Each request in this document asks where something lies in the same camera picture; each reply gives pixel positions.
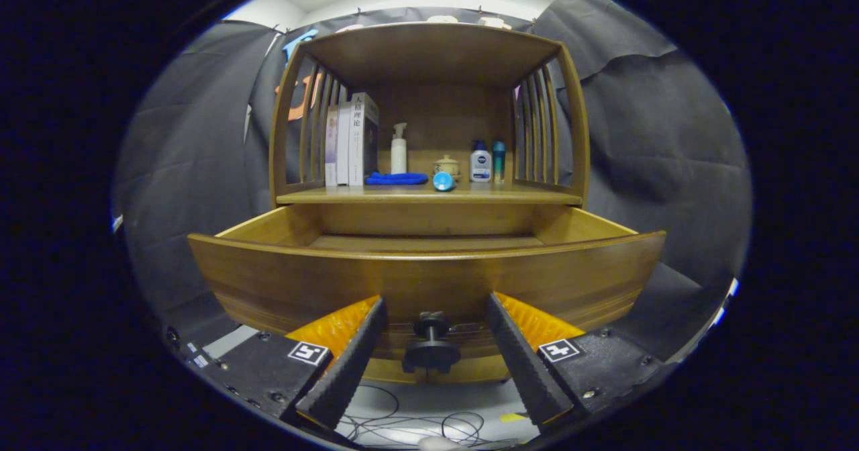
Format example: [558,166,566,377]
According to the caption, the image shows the black floor cables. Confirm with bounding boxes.
[339,384,487,448]

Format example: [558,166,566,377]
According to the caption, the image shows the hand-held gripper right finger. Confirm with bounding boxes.
[485,292,678,428]

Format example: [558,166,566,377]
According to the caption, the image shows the blue cloth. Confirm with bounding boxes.
[364,172,429,186]

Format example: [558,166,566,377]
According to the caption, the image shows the white pump bottle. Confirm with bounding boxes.
[391,123,408,175]

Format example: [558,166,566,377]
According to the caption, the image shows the pale purple book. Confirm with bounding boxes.
[325,105,340,187]

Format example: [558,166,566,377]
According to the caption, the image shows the thin white book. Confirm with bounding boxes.
[336,101,354,186]

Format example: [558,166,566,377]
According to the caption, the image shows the wooden countertop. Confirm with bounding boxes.
[275,181,583,205]

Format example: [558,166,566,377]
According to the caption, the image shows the wooden drawer with black knob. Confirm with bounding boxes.
[188,205,667,374]

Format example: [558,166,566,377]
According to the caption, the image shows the white lotion bottle blue cap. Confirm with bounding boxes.
[470,140,493,183]

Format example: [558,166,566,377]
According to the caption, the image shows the black device box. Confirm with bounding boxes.
[164,327,219,371]

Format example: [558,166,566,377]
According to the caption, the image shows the wooden cabinet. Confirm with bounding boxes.
[268,23,591,385]

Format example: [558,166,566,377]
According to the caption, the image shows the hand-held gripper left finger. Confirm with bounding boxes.
[185,295,389,432]

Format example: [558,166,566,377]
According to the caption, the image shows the white book with dark cover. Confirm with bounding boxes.
[348,93,380,187]

